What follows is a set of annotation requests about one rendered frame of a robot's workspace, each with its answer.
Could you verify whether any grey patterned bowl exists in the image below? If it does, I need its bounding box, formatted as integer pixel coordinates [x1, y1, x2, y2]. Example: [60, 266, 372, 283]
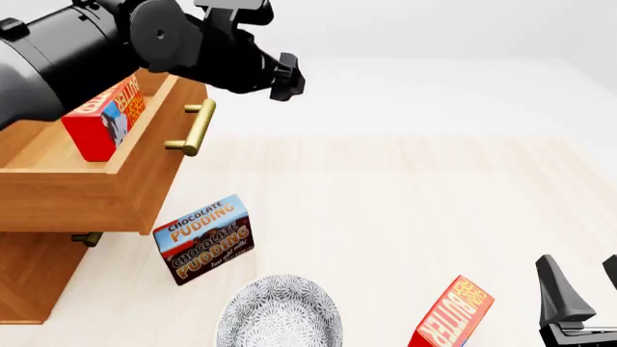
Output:
[214, 273, 345, 347]

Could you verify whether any red butter box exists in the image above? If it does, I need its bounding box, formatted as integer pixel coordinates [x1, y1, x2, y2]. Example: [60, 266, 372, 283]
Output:
[60, 75, 148, 164]
[407, 275, 496, 347]

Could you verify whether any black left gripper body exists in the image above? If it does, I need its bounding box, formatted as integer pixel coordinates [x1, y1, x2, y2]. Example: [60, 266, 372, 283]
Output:
[269, 52, 307, 103]

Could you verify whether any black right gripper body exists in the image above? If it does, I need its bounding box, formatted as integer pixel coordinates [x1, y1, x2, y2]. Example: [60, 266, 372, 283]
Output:
[538, 312, 617, 347]

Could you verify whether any chocolate pudding box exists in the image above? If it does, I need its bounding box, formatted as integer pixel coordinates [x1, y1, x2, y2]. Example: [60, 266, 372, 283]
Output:
[151, 193, 255, 287]

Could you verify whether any brass drawer handle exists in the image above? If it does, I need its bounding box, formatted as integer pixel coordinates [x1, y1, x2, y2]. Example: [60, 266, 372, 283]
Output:
[70, 231, 104, 249]
[164, 97, 218, 158]

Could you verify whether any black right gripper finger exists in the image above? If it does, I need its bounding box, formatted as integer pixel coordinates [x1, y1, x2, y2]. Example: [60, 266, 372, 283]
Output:
[535, 254, 598, 329]
[602, 254, 617, 291]

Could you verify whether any wooden drawer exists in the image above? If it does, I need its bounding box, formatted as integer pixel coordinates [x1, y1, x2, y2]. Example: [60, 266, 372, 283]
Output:
[0, 67, 209, 237]

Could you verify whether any wooden cabinet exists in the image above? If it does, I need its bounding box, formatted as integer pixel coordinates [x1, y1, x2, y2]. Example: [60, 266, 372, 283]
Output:
[0, 230, 91, 326]

